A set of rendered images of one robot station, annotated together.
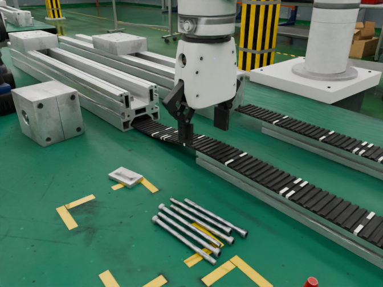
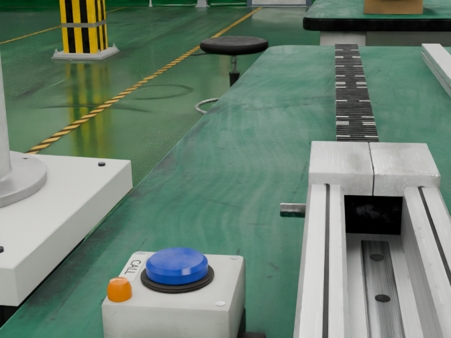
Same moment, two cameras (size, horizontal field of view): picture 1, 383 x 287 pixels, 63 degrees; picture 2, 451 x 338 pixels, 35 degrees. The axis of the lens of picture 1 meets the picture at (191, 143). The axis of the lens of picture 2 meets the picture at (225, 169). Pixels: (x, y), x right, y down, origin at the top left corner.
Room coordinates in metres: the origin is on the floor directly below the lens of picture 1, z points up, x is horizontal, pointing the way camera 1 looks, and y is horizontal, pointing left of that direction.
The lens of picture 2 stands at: (1.19, 0.30, 1.05)
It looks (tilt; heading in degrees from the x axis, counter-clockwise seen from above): 18 degrees down; 230
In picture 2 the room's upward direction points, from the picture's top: 1 degrees counter-clockwise
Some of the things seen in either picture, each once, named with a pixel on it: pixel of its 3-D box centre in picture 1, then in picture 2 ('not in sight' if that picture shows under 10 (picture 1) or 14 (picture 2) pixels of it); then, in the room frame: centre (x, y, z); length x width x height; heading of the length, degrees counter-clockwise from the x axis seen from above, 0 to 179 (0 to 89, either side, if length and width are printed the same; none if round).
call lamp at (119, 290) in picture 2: not in sight; (119, 287); (0.99, -0.05, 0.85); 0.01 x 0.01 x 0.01
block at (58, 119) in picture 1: (54, 110); not in sight; (0.61, 0.29, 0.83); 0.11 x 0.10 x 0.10; 137
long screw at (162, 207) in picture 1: (188, 224); not in sight; (0.32, 0.00, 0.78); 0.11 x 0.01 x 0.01; 47
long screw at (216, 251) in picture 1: (186, 232); not in sight; (0.30, 0.01, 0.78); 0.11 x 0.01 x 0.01; 47
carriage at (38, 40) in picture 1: (34, 44); not in sight; (1.12, 0.55, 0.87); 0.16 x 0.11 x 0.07; 42
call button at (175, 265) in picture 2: not in sight; (177, 271); (0.94, -0.05, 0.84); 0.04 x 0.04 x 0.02
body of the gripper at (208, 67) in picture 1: (205, 66); not in sight; (0.49, -0.02, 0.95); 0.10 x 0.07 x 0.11; 132
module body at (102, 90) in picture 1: (65, 72); not in sight; (0.94, 0.38, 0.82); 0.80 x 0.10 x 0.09; 42
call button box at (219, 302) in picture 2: not in sight; (191, 316); (0.94, -0.04, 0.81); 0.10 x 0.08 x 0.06; 132
